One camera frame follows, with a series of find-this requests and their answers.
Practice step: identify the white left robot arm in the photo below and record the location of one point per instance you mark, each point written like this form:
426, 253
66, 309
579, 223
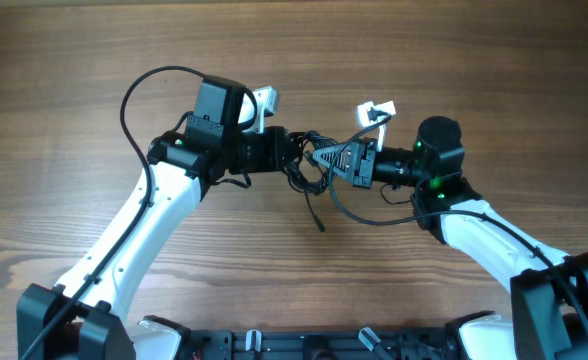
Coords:
83, 315

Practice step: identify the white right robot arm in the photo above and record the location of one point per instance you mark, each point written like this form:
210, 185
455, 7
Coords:
548, 287

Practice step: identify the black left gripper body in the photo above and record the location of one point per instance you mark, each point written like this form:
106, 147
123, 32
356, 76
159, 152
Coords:
259, 151

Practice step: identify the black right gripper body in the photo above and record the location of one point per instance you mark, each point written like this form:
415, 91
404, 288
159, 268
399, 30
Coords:
364, 177

